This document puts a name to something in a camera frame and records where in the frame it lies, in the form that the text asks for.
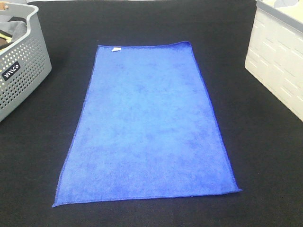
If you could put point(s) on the yellow item in basket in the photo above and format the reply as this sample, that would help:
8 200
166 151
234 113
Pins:
4 39

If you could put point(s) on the blue microfiber towel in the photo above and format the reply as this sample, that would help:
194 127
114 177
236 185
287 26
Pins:
147 130

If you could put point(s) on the white slotted storage bin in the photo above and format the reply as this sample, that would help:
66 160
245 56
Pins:
275 50

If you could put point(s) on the grey perforated plastic basket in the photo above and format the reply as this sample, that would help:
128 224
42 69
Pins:
25 63

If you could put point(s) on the grey cloth in basket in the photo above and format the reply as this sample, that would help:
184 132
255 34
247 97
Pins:
13 29

